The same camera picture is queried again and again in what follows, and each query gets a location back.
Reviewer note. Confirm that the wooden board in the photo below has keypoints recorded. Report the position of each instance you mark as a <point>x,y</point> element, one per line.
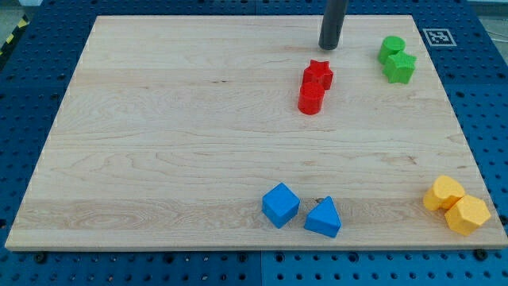
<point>173,128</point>

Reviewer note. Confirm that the red star block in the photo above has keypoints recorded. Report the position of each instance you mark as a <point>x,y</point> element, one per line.
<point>318,72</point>

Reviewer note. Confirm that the green star block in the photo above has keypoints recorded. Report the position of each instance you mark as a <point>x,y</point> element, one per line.
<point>399,67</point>

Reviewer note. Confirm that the blue cube block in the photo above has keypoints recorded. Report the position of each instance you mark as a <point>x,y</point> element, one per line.
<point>280,205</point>

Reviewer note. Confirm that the red cylinder block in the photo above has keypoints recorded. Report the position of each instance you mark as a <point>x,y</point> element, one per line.
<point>311,97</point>

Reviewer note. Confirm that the blue triangle block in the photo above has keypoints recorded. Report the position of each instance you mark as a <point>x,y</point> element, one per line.
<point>324,219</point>

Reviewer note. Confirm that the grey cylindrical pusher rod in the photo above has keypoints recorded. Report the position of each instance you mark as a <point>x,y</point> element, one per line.
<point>332,22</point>

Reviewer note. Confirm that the green cylinder block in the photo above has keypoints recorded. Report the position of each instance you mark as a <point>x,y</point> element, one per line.
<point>390,46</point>

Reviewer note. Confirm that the yellow heart block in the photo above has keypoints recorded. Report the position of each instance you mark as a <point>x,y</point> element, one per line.
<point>443,194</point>

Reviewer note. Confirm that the white fiducial marker tag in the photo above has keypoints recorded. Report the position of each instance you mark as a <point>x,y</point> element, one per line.
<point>439,37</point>

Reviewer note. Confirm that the yellow hexagon block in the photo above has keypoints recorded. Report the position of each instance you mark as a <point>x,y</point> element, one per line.
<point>467,215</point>

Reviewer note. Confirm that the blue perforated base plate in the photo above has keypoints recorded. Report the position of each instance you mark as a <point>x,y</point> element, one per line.
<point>36,75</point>

